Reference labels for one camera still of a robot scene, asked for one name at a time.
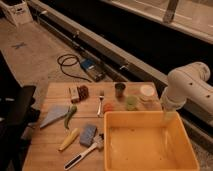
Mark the blue sponge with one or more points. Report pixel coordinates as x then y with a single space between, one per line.
86 137

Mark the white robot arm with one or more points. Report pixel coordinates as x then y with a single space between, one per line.
188 82

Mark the dark green cup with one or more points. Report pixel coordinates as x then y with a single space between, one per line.
119 89

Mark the blue grey power box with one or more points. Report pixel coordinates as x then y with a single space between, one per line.
93 71

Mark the orange round toy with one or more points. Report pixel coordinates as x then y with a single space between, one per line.
108 107

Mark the brown cube block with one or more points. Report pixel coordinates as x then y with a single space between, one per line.
83 92

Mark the silver fork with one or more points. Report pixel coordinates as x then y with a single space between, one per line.
101 98

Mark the green round toy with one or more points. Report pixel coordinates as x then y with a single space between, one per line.
131 103

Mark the white small box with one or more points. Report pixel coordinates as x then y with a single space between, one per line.
74 95

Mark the green pepper toy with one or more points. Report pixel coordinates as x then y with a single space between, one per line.
72 110

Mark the white dish brush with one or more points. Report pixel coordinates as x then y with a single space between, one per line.
98 143

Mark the grey blue folded cloth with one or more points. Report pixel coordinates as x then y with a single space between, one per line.
55 112

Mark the yellow plastic bin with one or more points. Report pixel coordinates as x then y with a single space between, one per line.
147 141

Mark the black chair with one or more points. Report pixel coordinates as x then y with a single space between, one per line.
16 113

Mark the white storage crate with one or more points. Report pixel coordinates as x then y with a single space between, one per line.
18 14

